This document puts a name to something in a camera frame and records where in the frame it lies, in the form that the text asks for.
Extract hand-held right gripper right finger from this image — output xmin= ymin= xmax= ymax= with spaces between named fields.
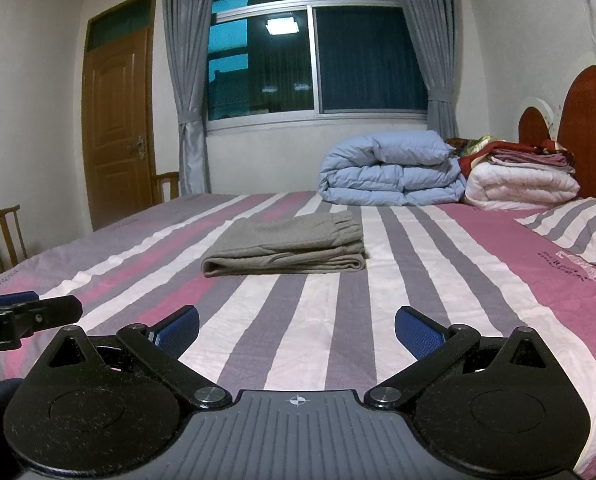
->
xmin=364 ymin=305 xmax=550 ymax=409

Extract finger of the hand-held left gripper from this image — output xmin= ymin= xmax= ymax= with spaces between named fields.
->
xmin=9 ymin=294 xmax=84 ymax=334
xmin=0 ymin=290 xmax=40 ymax=308

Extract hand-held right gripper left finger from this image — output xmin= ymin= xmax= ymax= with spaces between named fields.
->
xmin=45 ymin=304 xmax=233 ymax=409

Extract grey pants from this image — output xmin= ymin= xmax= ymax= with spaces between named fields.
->
xmin=200 ymin=211 xmax=368 ymax=279

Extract wooden chair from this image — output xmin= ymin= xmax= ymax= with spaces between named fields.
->
xmin=151 ymin=170 xmax=181 ymax=205
xmin=0 ymin=204 xmax=29 ymax=282

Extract pink striped bed sheet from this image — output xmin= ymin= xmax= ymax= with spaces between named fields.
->
xmin=0 ymin=191 xmax=596 ymax=477

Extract blue folded duvet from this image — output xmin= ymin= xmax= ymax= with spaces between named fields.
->
xmin=317 ymin=130 xmax=467 ymax=207

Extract white folded quilt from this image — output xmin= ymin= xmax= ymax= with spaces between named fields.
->
xmin=461 ymin=162 xmax=582 ymax=211

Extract striped pillow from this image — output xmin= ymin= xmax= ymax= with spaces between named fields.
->
xmin=515 ymin=197 xmax=596 ymax=284

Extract floral folded blanket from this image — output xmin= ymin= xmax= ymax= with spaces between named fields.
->
xmin=445 ymin=134 xmax=512 ymax=160

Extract brown wooden door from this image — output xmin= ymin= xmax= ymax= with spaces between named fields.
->
xmin=81 ymin=0 xmax=159 ymax=231

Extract brown wooden headboard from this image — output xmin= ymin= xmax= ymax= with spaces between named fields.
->
xmin=518 ymin=65 xmax=596 ymax=201

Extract sliding glass window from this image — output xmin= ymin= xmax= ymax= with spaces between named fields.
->
xmin=206 ymin=0 xmax=432 ymax=134

